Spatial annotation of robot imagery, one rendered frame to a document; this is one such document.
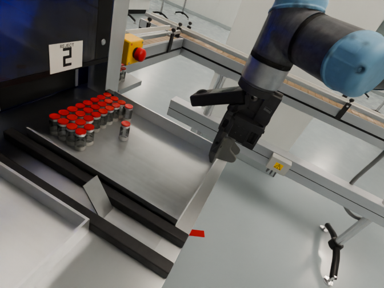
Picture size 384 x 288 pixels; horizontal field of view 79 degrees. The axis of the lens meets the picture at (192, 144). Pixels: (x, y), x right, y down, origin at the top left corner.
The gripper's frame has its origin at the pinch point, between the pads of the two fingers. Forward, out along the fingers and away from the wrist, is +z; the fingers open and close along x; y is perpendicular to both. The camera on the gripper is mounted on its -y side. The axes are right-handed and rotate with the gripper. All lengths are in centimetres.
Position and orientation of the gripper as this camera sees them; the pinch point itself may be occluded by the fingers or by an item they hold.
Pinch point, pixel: (210, 156)
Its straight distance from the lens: 55.8
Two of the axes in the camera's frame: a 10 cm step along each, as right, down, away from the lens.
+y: 8.7, 4.7, -1.6
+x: 3.9, -4.5, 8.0
